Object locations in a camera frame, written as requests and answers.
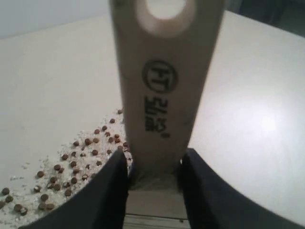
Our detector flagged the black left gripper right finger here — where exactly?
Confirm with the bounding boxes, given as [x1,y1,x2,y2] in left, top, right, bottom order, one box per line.
[180,148,302,229]

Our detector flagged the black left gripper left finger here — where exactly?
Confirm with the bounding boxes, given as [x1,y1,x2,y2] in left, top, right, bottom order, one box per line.
[25,150,129,229]

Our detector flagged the wide white paint brush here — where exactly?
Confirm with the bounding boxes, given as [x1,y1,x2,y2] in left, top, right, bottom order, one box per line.
[110,0,224,220]

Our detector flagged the brown pellets and white crumbs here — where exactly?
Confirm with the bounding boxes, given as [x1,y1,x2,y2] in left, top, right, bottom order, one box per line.
[0,109,132,229]

